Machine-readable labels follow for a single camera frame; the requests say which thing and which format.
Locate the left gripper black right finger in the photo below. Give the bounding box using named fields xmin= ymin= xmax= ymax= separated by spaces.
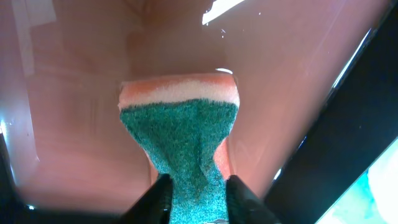
xmin=226 ymin=175 xmax=280 ymax=224

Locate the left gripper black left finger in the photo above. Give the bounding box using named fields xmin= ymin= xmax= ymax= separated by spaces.
xmin=118 ymin=174 xmax=173 ymax=224

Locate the white plate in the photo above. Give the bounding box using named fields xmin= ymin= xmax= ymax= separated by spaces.
xmin=368 ymin=145 xmax=397 ymax=223

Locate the teal plastic tray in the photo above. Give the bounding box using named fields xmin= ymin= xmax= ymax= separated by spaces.
xmin=317 ymin=140 xmax=397 ymax=224

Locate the black tray with reddish water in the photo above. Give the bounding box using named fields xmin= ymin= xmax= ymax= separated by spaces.
xmin=1 ymin=0 xmax=394 ymax=215

